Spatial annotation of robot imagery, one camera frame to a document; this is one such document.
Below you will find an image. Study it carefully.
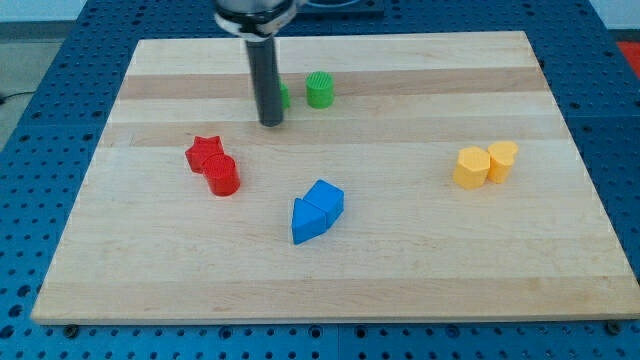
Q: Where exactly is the green block behind rod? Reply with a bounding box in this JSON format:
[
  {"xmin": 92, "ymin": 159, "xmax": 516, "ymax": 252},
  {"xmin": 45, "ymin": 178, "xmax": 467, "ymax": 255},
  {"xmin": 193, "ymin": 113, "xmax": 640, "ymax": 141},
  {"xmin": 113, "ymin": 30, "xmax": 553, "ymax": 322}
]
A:
[{"xmin": 279, "ymin": 81, "xmax": 291, "ymax": 109}]

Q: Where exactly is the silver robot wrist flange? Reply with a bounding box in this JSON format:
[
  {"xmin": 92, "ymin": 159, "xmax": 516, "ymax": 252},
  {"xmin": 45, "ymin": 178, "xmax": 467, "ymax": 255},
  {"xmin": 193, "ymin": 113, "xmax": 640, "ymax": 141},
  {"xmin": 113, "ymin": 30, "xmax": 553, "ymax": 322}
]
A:
[{"xmin": 213, "ymin": 0, "xmax": 306, "ymax": 41}]

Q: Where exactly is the red star block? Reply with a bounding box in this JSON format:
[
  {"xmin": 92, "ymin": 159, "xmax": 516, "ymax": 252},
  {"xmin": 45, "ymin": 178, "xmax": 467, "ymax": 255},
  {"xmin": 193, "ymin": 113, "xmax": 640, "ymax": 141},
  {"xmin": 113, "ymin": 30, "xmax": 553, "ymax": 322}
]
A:
[{"xmin": 185, "ymin": 136, "xmax": 224, "ymax": 173}]

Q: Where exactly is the blue triangle block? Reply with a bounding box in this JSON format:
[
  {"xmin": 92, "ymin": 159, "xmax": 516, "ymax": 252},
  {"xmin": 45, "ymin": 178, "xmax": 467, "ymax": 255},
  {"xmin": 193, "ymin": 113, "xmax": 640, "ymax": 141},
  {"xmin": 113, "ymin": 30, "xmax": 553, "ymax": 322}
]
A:
[{"xmin": 291, "ymin": 198, "xmax": 327, "ymax": 245}]

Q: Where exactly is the blue cube block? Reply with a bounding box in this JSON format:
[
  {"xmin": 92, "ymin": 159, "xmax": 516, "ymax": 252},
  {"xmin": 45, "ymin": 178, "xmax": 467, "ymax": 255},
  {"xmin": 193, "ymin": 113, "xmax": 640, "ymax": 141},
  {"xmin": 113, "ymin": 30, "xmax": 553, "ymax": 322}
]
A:
[{"xmin": 303, "ymin": 179, "xmax": 344, "ymax": 229}]

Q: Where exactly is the black cable on floor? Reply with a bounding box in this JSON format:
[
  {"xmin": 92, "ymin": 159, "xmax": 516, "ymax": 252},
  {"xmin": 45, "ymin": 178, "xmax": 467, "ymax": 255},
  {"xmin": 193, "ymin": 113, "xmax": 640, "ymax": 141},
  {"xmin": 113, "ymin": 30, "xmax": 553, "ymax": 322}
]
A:
[{"xmin": 0, "ymin": 89, "xmax": 34, "ymax": 105}]

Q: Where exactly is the yellow hexagon block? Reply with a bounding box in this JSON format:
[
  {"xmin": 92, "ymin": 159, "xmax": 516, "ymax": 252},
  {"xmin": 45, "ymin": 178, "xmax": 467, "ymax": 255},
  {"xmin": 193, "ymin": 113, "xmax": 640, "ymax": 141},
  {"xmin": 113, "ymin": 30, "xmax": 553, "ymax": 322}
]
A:
[{"xmin": 452, "ymin": 146, "xmax": 490, "ymax": 190}]

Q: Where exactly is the green cylinder block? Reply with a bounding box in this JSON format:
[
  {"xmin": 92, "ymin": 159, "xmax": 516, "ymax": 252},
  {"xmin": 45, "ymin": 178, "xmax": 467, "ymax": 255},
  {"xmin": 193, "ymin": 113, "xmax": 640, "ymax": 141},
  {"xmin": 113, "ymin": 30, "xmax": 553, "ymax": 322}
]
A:
[{"xmin": 305, "ymin": 71, "xmax": 334, "ymax": 109}]

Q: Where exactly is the red cylinder block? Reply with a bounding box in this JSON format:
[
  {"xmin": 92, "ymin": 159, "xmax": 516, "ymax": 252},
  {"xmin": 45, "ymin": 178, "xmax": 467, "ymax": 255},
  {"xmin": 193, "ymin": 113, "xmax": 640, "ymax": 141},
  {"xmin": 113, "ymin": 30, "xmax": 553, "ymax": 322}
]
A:
[{"xmin": 202, "ymin": 154, "xmax": 240, "ymax": 197}]

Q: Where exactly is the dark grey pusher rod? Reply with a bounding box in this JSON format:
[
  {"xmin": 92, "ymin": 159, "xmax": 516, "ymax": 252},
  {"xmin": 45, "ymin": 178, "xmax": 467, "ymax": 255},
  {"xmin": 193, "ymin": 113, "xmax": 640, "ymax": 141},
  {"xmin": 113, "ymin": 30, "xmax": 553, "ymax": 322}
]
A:
[{"xmin": 245, "ymin": 37, "xmax": 284, "ymax": 127}]

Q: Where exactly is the wooden board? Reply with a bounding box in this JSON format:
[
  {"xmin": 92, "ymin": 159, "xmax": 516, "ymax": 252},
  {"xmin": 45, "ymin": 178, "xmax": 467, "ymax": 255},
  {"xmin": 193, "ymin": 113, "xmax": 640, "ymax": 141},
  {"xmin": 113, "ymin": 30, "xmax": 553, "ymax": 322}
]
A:
[{"xmin": 31, "ymin": 31, "xmax": 639, "ymax": 325}]

